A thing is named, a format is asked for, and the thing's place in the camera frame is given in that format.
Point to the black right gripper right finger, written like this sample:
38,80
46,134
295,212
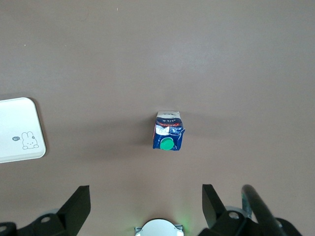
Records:
216,218

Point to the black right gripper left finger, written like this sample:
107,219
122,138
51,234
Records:
71,214

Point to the blue milk carton green cap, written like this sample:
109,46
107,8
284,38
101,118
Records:
168,132

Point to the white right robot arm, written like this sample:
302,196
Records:
158,228

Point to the cream tray with rabbit print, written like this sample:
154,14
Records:
17,127

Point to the brown table cover mat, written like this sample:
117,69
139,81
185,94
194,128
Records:
221,73

